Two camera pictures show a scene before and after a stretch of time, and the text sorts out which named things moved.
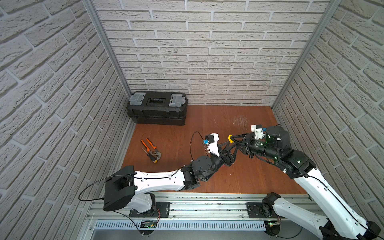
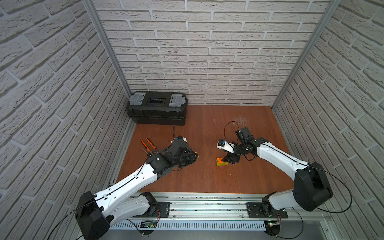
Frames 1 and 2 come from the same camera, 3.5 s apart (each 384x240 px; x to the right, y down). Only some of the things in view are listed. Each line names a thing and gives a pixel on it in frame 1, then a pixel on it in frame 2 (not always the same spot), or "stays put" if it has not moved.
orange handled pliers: x=156 y=152 stays put
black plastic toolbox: x=157 y=108 stays put
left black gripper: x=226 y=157 -> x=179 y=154
